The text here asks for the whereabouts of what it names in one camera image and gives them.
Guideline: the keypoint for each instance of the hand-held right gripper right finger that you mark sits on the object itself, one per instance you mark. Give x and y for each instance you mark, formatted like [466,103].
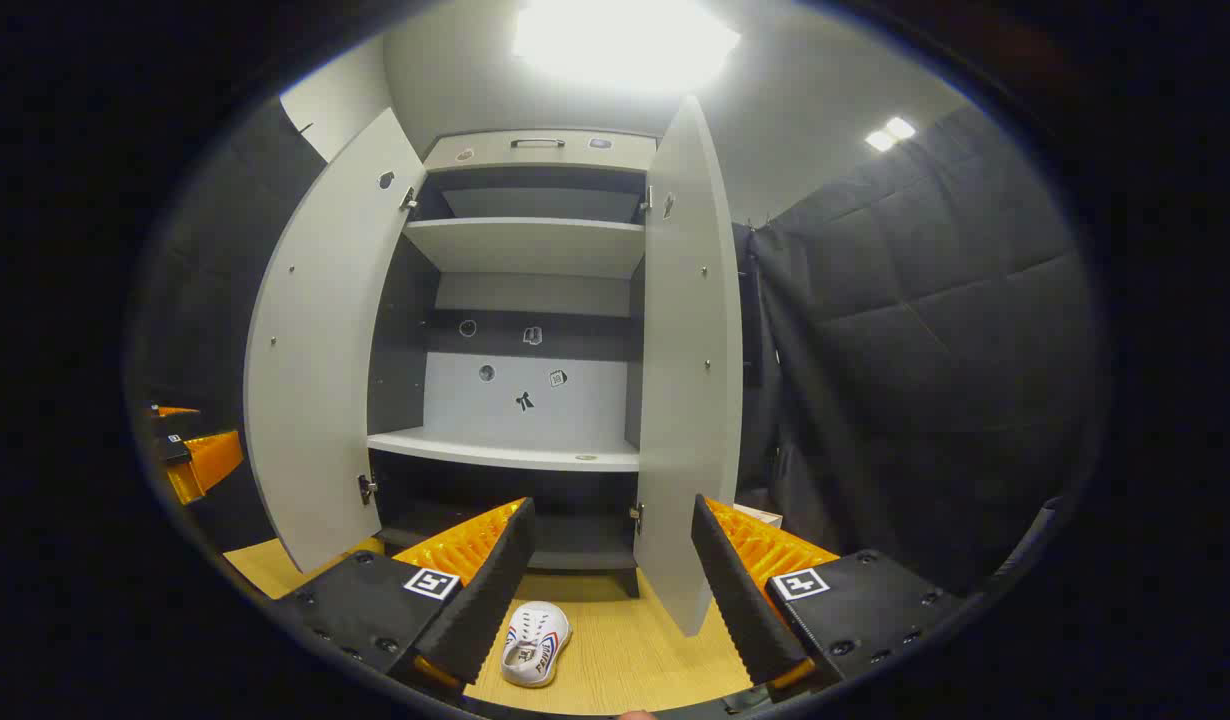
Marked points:
[745,610]

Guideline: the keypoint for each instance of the grey shoe cabinet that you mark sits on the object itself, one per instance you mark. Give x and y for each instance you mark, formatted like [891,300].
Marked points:
[575,400]

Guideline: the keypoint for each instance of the small ceiling light panel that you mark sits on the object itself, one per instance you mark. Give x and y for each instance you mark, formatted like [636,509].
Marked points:
[890,134]

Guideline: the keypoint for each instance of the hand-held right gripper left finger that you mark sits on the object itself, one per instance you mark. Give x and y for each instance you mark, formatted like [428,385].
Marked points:
[485,610]

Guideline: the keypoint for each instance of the large ceiling light panel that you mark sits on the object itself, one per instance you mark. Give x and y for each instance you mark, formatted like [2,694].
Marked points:
[625,40]

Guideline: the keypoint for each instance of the white striped shoe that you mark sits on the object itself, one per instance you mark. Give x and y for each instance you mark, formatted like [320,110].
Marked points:
[535,640]

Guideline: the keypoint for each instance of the grey cabinet drawer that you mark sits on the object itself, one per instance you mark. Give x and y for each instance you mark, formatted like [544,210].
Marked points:
[495,155]

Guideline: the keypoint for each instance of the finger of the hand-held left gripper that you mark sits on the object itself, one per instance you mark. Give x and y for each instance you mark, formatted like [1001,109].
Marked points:
[180,425]
[210,460]

